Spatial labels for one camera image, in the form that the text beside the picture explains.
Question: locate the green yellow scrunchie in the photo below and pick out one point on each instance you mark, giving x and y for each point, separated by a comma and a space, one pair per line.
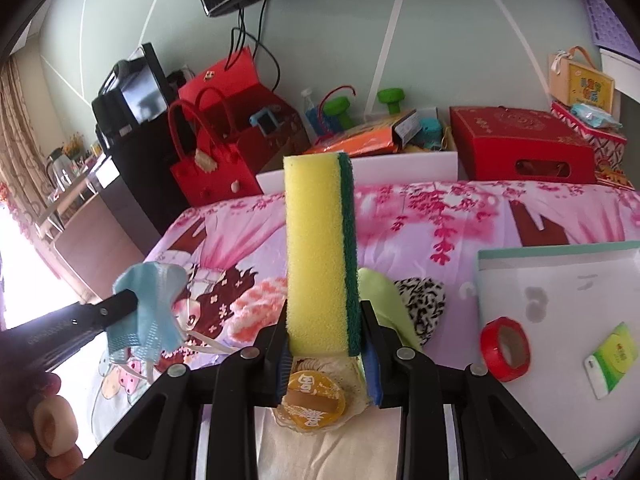
315, 260

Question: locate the tan handbag shaped box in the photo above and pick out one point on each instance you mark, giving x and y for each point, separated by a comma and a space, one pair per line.
582, 80

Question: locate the red and white patterned box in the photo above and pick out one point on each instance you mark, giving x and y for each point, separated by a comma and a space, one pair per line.
600, 145

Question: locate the beige cloth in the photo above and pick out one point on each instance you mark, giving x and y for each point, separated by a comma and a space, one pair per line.
330, 455

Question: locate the blue face mask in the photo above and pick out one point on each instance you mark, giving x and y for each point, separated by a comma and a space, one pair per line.
150, 305

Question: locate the white headboard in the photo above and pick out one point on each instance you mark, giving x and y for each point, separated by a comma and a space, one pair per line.
400, 170

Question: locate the wooden desk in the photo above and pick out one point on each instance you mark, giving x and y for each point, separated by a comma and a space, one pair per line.
90, 230

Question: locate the patterned curtain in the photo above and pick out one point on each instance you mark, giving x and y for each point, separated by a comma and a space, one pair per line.
20, 160

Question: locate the red paper gift bag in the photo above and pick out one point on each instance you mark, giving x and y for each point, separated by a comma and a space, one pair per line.
225, 75

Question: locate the red tape roll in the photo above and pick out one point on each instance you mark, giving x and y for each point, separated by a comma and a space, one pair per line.
492, 347

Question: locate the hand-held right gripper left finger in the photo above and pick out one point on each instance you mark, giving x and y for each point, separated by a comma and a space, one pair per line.
283, 377

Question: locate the person's left hand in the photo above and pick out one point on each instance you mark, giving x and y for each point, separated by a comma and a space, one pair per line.
55, 460

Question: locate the orange jelly cup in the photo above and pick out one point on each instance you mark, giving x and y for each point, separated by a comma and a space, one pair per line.
312, 400

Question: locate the leopard print scrunchie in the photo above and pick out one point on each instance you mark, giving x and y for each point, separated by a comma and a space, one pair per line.
420, 305

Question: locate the teal container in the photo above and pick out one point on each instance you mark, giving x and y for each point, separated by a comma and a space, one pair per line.
431, 135

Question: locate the red felt handbag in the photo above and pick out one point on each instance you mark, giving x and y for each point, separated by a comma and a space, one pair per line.
215, 175

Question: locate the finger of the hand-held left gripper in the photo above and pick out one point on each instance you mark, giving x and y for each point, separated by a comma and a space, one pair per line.
107, 307

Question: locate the silver kettle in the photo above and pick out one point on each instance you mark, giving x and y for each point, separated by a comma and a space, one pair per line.
59, 170

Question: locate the small blue gadget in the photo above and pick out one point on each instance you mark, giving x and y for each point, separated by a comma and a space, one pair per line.
265, 122

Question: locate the pink printed bed sheet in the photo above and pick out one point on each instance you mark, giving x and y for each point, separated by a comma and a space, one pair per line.
435, 220

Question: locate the light green cloth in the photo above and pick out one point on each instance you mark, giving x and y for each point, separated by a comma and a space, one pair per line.
382, 295

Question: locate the large red gift box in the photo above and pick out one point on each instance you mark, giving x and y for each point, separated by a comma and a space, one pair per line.
520, 145

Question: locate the orange flat box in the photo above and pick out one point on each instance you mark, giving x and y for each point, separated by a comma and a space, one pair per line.
360, 142

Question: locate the teal storage box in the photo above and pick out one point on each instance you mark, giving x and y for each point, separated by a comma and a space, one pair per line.
560, 300

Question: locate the green dumbbell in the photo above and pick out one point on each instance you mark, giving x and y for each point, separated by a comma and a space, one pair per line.
390, 97
342, 107

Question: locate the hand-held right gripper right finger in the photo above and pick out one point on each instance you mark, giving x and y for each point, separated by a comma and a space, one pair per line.
372, 380

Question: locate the plastic water bottle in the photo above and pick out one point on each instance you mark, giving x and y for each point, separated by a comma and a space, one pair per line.
309, 110

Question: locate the black appliance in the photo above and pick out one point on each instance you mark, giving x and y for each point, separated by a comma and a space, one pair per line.
135, 160

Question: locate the blue wet wipes packet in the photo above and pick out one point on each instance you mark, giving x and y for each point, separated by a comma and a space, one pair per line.
595, 115

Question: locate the purple plastic basket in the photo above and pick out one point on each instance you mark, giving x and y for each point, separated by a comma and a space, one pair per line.
610, 10

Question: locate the white shelf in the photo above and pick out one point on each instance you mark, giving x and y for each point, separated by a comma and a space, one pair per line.
622, 67

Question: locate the green tissue packet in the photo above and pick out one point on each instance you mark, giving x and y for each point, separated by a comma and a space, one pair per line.
615, 360

